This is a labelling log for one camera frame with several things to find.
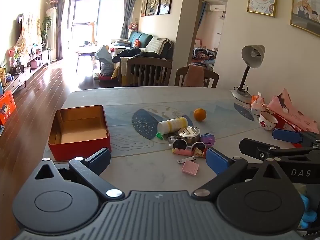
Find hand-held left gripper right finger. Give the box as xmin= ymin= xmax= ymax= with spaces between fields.
xmin=191 ymin=147 xmax=293 ymax=202

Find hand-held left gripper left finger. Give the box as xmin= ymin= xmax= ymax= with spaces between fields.
xmin=32 ymin=147 xmax=125 ymax=202

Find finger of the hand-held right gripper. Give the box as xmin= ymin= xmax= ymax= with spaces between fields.
xmin=272 ymin=129 xmax=320 ymax=145
xmin=239 ymin=138 xmax=320 ymax=160

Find red tin box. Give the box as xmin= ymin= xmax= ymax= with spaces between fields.
xmin=48 ymin=105 xmax=112 ymax=161

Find purple octopus toy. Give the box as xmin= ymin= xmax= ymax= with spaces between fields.
xmin=200 ymin=133 xmax=216 ymax=147

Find pink square box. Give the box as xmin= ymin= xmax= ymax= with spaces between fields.
xmin=182 ymin=161 xmax=200 ymax=175

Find metal nail clipper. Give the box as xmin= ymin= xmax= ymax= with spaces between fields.
xmin=177 ymin=156 xmax=197 ymax=164

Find pink eraser block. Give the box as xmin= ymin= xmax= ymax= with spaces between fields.
xmin=172 ymin=148 xmax=192 ymax=156

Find round metal tin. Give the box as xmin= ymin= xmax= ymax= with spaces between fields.
xmin=178 ymin=126 xmax=201 ymax=144

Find black white sunglasses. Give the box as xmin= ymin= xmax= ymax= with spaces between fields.
xmin=171 ymin=138 xmax=206 ymax=153

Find orange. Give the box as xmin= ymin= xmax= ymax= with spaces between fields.
xmin=193 ymin=108 xmax=207 ymax=122

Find white yellow bottle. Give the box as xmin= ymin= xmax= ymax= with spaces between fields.
xmin=157 ymin=116 xmax=188 ymax=134

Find person's right hand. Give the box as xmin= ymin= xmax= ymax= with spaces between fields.
xmin=299 ymin=194 xmax=318 ymax=230

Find red packet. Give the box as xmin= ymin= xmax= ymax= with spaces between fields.
xmin=271 ymin=112 xmax=304 ymax=133

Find white bowl with red print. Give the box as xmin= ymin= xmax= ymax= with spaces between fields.
xmin=259 ymin=111 xmax=278 ymax=131

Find pink paper bag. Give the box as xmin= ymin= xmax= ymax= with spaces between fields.
xmin=266 ymin=88 xmax=320 ymax=133

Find tissue pack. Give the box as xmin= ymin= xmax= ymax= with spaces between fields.
xmin=250 ymin=92 xmax=265 ymax=115

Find wooden chair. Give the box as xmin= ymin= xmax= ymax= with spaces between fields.
xmin=120 ymin=56 xmax=173 ymax=87
xmin=174 ymin=66 xmax=220 ymax=88

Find printed table cover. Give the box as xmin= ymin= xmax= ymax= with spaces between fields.
xmin=41 ymin=86 xmax=320 ymax=198

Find pink cloth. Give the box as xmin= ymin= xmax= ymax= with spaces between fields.
xmin=184 ymin=65 xmax=205 ymax=87

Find grey desk lamp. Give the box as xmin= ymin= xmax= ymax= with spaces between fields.
xmin=231 ymin=44 xmax=266 ymax=104

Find bed with clothes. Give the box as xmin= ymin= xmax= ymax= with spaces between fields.
xmin=191 ymin=47 xmax=218 ymax=68

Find grey-blue plastic bag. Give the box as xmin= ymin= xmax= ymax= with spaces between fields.
xmin=94 ymin=44 xmax=114 ymax=77

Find orange gift box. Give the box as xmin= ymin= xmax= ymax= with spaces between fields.
xmin=0 ymin=91 xmax=17 ymax=125

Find coffee table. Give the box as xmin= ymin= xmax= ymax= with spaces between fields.
xmin=75 ymin=45 xmax=100 ymax=63

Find dark clothes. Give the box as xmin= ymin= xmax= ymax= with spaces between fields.
xmin=112 ymin=48 xmax=160 ymax=63

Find wooden tv cabinet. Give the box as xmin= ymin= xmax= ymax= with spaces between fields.
xmin=0 ymin=49 xmax=50 ymax=93

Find giraffe toy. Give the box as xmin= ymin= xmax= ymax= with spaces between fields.
xmin=87 ymin=21 xmax=97 ymax=43

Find white checkered blanket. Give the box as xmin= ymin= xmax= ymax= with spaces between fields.
xmin=144 ymin=37 xmax=173 ymax=53

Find teal sofa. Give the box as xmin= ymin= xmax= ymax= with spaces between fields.
xmin=111 ymin=31 xmax=174 ymax=60

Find gold framed figure poster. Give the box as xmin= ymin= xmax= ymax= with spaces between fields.
xmin=289 ymin=0 xmax=320 ymax=38

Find flower arrangement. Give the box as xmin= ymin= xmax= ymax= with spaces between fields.
xmin=6 ymin=46 xmax=22 ymax=67

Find covered standing air conditioner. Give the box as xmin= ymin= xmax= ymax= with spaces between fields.
xmin=46 ymin=7 xmax=58 ymax=62

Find grey curtain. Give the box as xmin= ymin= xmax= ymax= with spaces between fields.
xmin=120 ymin=0 xmax=135 ymax=39
xmin=55 ymin=0 xmax=67 ymax=60

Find green plant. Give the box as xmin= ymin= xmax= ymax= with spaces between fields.
xmin=41 ymin=17 xmax=52 ymax=50

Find floral cloth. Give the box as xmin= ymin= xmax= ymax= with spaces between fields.
xmin=15 ymin=12 xmax=43 ymax=48

